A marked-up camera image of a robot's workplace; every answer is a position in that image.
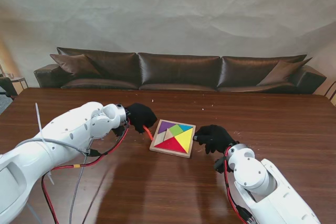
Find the brown leather sofa pillow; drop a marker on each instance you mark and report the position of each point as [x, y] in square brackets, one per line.
[283, 73]
[76, 66]

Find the purple tangram triangle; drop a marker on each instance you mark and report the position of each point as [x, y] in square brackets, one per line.
[164, 127]

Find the large red tangram triangle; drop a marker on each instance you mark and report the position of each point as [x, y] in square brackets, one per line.
[172, 145]

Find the small side table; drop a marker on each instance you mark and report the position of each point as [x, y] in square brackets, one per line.
[18, 79]

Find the large yellow tangram triangle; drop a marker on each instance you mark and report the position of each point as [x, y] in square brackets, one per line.
[185, 141]

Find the square wooden tangram tray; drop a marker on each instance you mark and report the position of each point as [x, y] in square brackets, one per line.
[168, 153]

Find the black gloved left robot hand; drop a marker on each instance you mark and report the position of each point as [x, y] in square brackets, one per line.
[140, 116]

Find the natural wood tangram triangle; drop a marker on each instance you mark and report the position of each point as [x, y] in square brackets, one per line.
[169, 136]

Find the blue tangram triangle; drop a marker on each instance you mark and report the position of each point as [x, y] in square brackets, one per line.
[187, 128]

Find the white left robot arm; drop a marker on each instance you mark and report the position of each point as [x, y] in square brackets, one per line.
[52, 150]

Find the dark brown leather sofa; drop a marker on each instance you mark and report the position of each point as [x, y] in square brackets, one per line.
[178, 69]

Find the green tangram square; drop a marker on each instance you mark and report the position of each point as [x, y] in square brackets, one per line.
[176, 130]

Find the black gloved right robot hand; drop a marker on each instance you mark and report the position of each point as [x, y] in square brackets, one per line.
[218, 137]

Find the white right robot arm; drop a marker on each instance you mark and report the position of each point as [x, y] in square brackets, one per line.
[262, 184]

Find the orange tangram parallelogram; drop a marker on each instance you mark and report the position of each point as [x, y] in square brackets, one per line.
[148, 132]

